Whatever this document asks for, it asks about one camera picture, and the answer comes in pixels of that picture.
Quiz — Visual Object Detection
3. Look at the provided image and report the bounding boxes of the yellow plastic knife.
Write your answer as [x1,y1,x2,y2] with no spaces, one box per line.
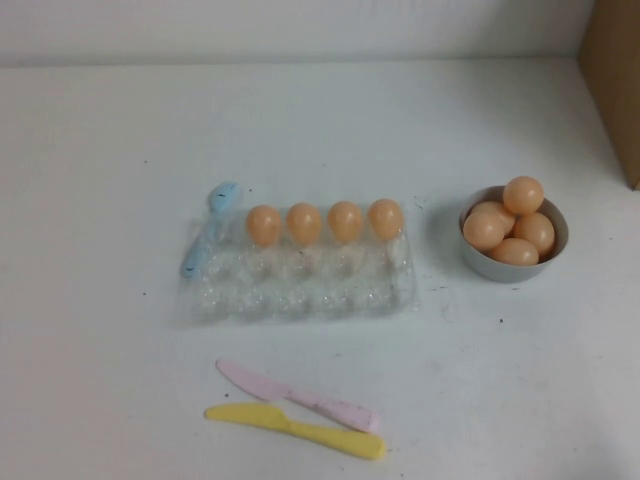
[204,402,388,461]

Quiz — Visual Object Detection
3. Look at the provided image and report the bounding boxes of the grey round bowl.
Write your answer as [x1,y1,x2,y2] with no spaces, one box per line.
[458,185,570,285]

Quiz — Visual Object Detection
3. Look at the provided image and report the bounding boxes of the orange egg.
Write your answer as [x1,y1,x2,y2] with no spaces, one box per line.
[502,175,545,216]
[472,201,517,232]
[513,212,556,259]
[463,209,507,251]
[246,205,283,247]
[285,202,323,246]
[327,200,364,246]
[368,198,405,243]
[489,237,540,266]

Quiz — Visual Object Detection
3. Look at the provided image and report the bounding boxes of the brown cardboard box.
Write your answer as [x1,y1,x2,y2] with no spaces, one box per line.
[578,0,640,191]

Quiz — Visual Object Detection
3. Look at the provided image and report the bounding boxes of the pink plastic knife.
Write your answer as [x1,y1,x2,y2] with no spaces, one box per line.
[215,358,382,434]

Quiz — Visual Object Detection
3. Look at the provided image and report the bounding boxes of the clear plastic egg tray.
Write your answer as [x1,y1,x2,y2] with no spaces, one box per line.
[174,202,421,329]

